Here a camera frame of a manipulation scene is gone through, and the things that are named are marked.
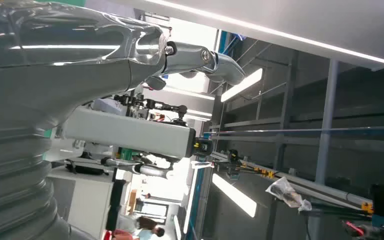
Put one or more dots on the grey metal pole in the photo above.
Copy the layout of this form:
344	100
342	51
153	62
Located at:
326	126

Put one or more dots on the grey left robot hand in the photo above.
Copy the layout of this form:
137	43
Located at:
62	66

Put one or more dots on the person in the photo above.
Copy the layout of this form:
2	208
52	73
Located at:
149	228

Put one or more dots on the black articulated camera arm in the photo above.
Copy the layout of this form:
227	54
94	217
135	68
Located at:
165	106

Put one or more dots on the pale grey rectangular housing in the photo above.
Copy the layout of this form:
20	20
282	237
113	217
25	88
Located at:
129	132

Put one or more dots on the white ceiling light panel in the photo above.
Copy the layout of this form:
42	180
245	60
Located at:
235	195
241	85

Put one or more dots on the long thin ceiling light strip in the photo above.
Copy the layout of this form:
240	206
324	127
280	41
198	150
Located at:
278	33

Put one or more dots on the clear plastic bag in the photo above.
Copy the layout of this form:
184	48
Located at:
286	193

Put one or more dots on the white cabinet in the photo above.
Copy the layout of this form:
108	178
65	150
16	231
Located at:
86	202

